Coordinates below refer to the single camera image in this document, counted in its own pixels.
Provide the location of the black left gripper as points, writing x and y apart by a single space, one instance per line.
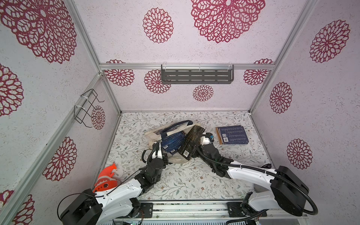
154 147

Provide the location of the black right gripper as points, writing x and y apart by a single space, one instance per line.
203 144

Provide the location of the black marbled spine book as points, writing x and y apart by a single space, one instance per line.
191 140

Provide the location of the blue grid cover book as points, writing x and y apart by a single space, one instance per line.
232 135

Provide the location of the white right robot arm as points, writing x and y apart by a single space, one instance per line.
283 189

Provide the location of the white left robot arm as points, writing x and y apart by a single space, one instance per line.
122 201

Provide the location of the stack of blue books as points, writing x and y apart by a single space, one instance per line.
172 143

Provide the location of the red plastic object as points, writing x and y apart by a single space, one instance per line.
105 180

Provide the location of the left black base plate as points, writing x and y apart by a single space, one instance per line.
144 210

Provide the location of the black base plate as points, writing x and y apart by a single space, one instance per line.
238 209
144 210

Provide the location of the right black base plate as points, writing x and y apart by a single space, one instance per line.
238 209

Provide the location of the aluminium front rail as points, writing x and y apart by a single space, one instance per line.
204 212

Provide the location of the grey slotted wall shelf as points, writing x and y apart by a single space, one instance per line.
197 76

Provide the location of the black wire wall rack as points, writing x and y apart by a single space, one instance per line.
90 113

